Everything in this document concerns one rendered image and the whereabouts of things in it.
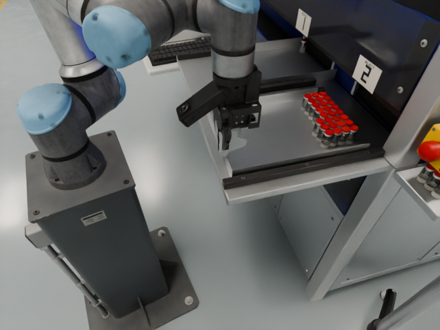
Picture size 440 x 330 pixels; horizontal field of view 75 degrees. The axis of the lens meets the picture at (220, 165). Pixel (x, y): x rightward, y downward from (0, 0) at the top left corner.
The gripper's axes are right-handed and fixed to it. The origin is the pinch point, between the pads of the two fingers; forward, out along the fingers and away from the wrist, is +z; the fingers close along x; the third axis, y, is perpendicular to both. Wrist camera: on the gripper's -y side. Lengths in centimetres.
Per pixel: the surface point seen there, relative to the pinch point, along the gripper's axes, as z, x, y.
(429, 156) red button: -8.0, -19.2, 35.2
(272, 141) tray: 3.4, 4.1, 14.9
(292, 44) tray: 2, 54, 43
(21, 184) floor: 92, 97, -101
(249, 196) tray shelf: 3.9, -10.9, 3.4
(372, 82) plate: -10.0, 4.0, 38.5
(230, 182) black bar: 1.6, -7.8, 0.0
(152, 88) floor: 92, 189, -12
